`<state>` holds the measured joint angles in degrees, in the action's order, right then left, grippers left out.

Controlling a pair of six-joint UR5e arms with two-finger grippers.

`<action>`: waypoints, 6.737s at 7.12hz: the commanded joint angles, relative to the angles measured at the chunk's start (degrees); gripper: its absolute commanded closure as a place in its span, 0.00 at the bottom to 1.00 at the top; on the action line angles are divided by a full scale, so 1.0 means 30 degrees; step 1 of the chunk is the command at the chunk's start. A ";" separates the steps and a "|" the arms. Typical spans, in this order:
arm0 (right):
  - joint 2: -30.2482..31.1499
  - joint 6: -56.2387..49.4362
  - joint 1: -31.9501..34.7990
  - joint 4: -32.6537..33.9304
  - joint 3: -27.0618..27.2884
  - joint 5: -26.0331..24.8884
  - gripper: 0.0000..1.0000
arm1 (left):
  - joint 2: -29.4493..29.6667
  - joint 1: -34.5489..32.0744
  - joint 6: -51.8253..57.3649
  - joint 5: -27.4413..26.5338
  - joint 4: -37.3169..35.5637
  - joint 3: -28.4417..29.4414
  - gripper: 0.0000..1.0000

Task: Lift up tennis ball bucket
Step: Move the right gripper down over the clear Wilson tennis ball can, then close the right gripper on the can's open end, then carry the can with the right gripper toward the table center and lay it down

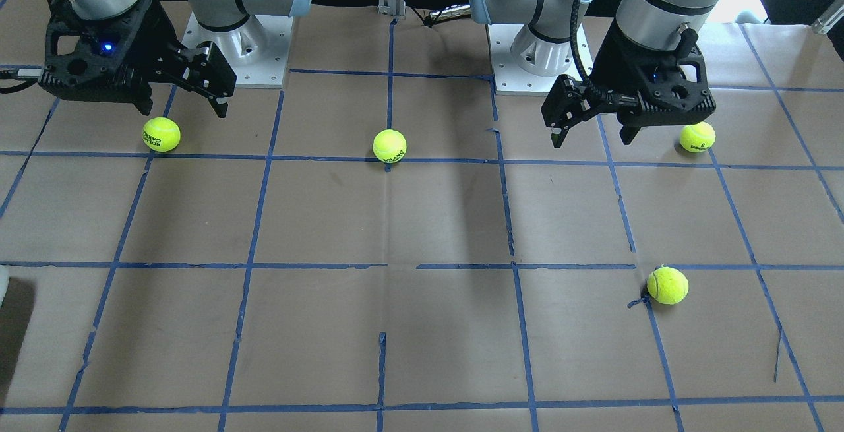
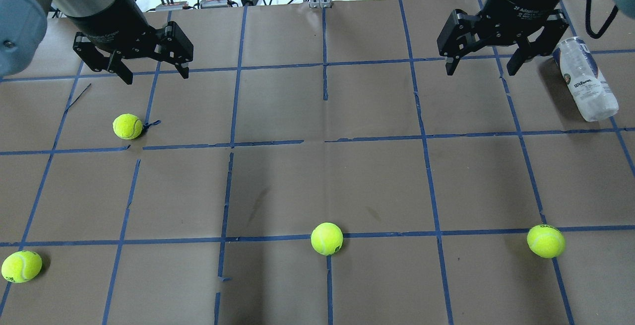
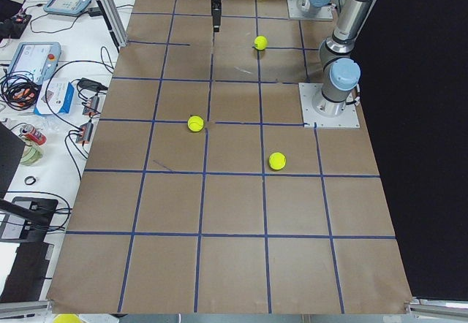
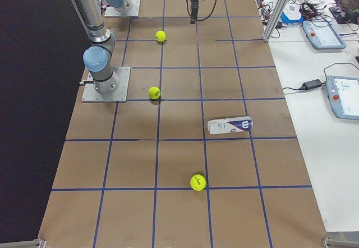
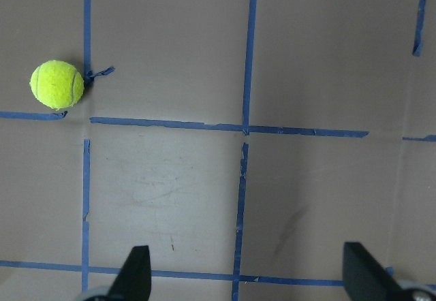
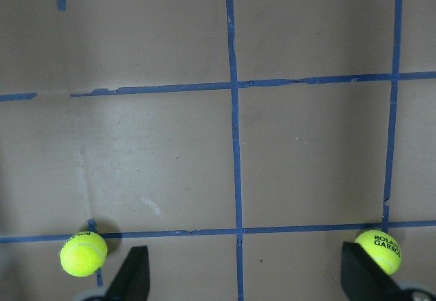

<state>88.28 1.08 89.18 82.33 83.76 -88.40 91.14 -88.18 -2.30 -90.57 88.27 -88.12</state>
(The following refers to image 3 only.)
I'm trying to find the tennis ball near centre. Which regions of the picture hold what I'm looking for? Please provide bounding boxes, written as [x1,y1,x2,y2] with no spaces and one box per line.
[253,35,268,51]

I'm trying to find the tennis ball on loose tape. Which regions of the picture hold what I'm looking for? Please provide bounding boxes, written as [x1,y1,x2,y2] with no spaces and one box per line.
[187,115,205,132]

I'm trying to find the tennis ball far corner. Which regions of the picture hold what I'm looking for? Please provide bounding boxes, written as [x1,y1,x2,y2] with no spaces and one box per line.
[268,151,287,171]

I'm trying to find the black power adapter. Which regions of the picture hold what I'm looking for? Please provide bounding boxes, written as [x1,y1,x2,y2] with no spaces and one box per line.
[78,77,108,93]

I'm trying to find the grey orange hub upper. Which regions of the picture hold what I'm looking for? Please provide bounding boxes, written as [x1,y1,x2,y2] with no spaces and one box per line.
[82,95,100,117]

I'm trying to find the grey orange hub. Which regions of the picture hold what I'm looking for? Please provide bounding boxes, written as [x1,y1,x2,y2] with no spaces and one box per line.
[75,121,94,145]
[82,95,100,117]

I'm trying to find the grey orange hub lower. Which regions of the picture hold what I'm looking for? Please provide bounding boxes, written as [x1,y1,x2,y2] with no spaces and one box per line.
[75,121,94,145]

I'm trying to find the blue white cardboard box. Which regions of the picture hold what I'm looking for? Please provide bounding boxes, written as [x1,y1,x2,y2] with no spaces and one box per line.
[34,78,74,115]

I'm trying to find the near teach pendant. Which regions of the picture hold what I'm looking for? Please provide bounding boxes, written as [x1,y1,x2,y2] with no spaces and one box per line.
[7,42,61,85]

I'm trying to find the brown paper table cover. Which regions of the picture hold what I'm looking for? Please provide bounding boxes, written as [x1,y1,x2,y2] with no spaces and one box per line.
[48,0,412,314]

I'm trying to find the red soda can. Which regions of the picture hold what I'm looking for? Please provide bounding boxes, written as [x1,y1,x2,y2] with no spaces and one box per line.
[20,124,47,145]

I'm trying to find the green tape roll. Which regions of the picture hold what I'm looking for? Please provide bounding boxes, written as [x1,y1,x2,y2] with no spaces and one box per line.
[20,140,43,166]

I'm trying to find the black laptop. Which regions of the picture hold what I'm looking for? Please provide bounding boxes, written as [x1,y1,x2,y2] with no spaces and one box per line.
[1,197,58,303]

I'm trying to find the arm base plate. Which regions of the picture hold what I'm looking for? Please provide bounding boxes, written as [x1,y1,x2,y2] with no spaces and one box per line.
[287,0,333,21]
[298,83,361,129]

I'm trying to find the aluminium frame post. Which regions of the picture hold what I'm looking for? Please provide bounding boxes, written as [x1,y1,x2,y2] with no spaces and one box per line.
[96,0,128,52]

